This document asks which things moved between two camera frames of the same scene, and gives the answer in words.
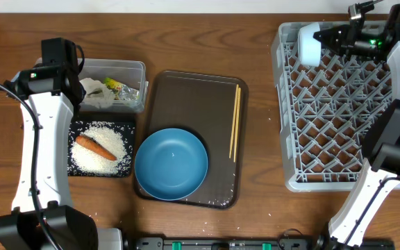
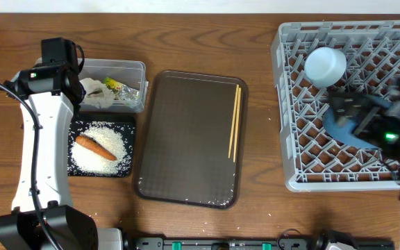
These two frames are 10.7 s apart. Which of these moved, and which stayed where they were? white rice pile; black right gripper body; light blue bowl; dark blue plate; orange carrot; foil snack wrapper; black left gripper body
Moved: black right gripper body; light blue bowl; dark blue plate
Stayed: orange carrot; foil snack wrapper; white rice pile; black left gripper body
